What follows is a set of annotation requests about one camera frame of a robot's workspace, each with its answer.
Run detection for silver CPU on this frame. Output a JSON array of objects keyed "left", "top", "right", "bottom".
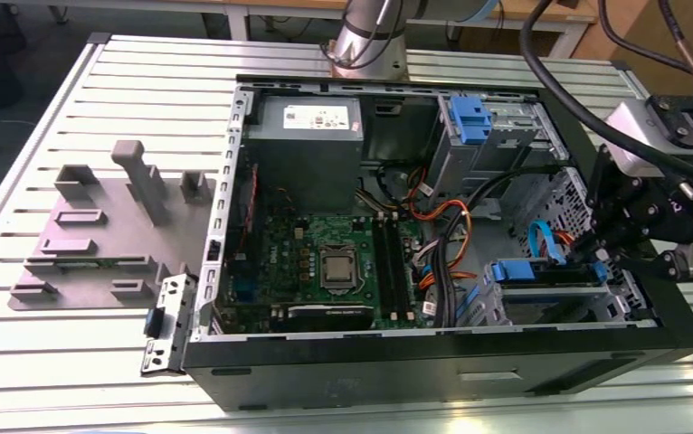
[{"left": 322, "top": 256, "right": 359, "bottom": 282}]

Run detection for blue plastic drive latch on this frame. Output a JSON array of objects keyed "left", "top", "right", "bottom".
[{"left": 449, "top": 97, "right": 494, "bottom": 146}]

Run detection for green motherboard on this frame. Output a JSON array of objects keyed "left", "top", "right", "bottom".
[{"left": 216, "top": 212, "right": 438, "bottom": 334}]

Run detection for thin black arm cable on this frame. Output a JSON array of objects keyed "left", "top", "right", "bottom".
[{"left": 597, "top": 0, "right": 693, "bottom": 87}]

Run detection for black hose copper end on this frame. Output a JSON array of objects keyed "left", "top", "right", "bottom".
[{"left": 658, "top": 0, "right": 693, "bottom": 88}]

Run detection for thin red wire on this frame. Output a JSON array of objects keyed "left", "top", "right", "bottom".
[{"left": 234, "top": 161, "right": 262, "bottom": 262}]

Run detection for metal expansion slot bracket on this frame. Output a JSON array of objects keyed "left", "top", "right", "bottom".
[{"left": 139, "top": 273, "right": 198, "bottom": 377}]

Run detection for wooden desk white frame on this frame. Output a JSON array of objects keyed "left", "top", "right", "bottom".
[{"left": 447, "top": 0, "right": 601, "bottom": 60}]

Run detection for black CPU socket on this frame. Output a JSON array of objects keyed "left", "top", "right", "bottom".
[{"left": 315, "top": 242, "right": 367, "bottom": 297}]

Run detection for black RAM slot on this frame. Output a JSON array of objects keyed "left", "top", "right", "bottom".
[
  {"left": 386, "top": 212, "right": 415, "bottom": 320},
  {"left": 373, "top": 212, "right": 399, "bottom": 320}
]

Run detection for black open PC case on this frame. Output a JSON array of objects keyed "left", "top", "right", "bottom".
[{"left": 180, "top": 71, "right": 693, "bottom": 413}]

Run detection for metal disk bay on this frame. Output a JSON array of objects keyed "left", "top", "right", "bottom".
[{"left": 482, "top": 257, "right": 649, "bottom": 326}]

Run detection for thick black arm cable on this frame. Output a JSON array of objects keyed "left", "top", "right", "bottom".
[{"left": 518, "top": 0, "right": 693, "bottom": 195}]

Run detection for black graphics card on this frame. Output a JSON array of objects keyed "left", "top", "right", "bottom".
[{"left": 271, "top": 301, "right": 378, "bottom": 331}]

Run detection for blue data wire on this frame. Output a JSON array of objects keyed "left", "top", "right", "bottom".
[{"left": 528, "top": 218, "right": 568, "bottom": 268}]

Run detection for large silver camera box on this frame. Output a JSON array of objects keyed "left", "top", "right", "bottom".
[{"left": 598, "top": 101, "right": 693, "bottom": 176}]

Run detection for grey parts rack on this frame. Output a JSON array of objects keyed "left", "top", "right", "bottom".
[{"left": 7, "top": 139, "right": 220, "bottom": 312}]

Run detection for metal optical drive cage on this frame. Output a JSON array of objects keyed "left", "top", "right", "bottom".
[{"left": 430, "top": 94, "right": 569, "bottom": 195}]

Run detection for grey power supply unit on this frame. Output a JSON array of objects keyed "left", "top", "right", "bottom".
[{"left": 243, "top": 94, "right": 366, "bottom": 216}]

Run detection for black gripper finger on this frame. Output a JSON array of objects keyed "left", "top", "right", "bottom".
[
  {"left": 601, "top": 224, "right": 686, "bottom": 283},
  {"left": 569, "top": 144, "right": 626, "bottom": 265}
]

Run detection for orange wire bundle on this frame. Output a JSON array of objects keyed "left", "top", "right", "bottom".
[{"left": 410, "top": 198, "right": 478, "bottom": 290}]

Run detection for black cable bundle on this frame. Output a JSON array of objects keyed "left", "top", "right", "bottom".
[{"left": 430, "top": 165, "right": 565, "bottom": 326}]

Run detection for yellow black power wires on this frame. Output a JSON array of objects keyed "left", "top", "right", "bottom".
[{"left": 355, "top": 187, "right": 399, "bottom": 213}]

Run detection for hard disk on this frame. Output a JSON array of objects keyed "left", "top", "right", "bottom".
[{"left": 490, "top": 258, "right": 612, "bottom": 288}]

